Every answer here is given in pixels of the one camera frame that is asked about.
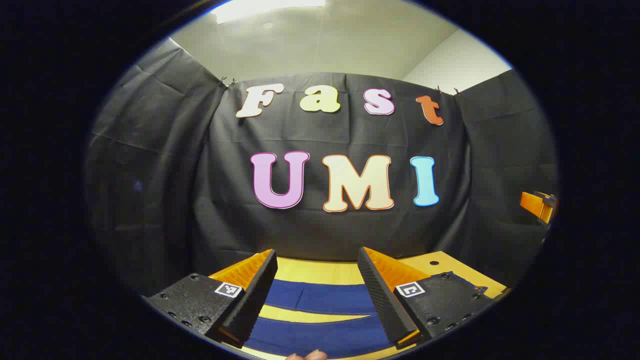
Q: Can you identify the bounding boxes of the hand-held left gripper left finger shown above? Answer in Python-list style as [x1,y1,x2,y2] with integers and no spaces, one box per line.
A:
[142,248,279,349]

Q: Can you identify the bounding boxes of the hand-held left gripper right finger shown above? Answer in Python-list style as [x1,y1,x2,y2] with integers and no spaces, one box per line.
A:
[357,246,503,350]

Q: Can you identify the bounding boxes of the black backdrop cloth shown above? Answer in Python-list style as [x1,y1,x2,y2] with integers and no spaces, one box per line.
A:
[85,37,559,297]

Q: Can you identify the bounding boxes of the blue denim jeans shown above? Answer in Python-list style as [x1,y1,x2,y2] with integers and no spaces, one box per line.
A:
[245,271,489,359]

